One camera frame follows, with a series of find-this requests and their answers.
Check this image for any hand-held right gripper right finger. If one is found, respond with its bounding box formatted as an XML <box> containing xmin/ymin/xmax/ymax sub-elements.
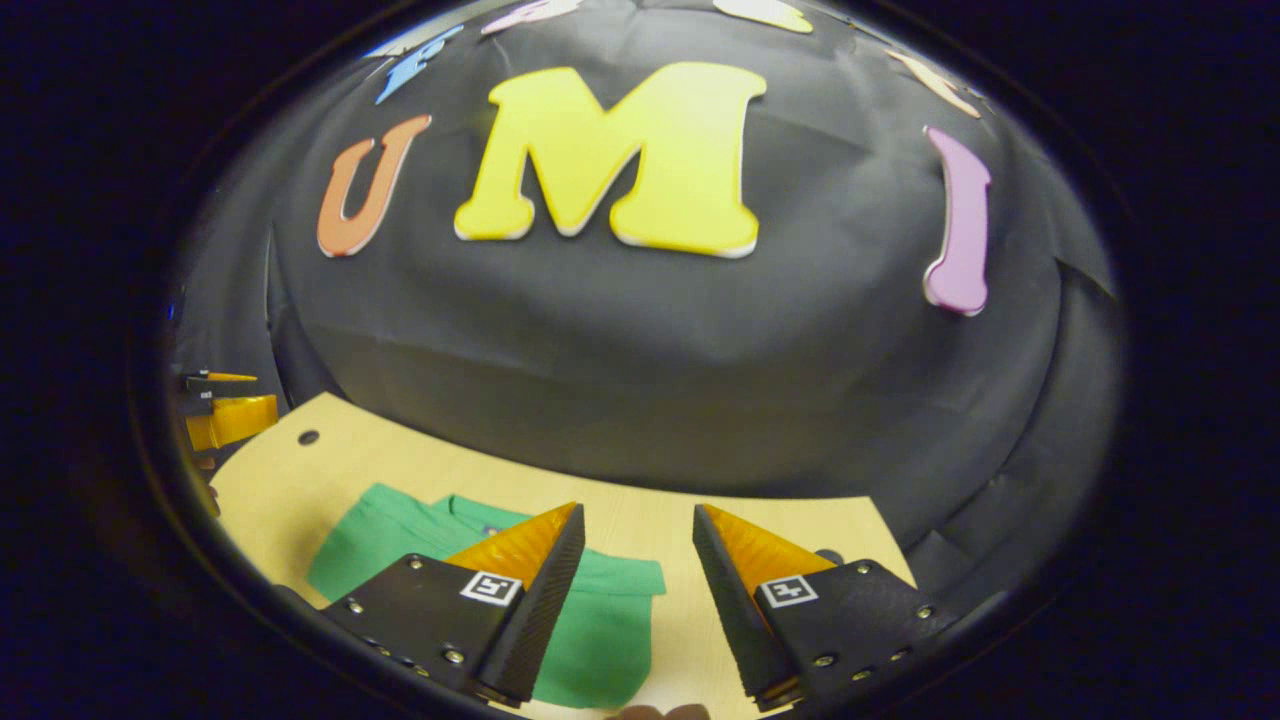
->
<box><xmin>692</xmin><ymin>503</ymin><xmax>959</xmax><ymax>713</ymax></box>

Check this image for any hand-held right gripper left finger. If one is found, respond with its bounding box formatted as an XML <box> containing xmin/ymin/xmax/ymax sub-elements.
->
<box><xmin>320</xmin><ymin>501</ymin><xmax>588</xmax><ymax>709</ymax></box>

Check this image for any green T-shirt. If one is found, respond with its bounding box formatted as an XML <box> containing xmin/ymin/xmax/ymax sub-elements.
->
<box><xmin>307</xmin><ymin>483</ymin><xmax>667</xmax><ymax>710</ymax></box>

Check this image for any black backdrop cloth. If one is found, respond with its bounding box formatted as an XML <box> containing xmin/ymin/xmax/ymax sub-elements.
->
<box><xmin>165</xmin><ymin>0</ymin><xmax>1126</xmax><ymax>621</ymax></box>

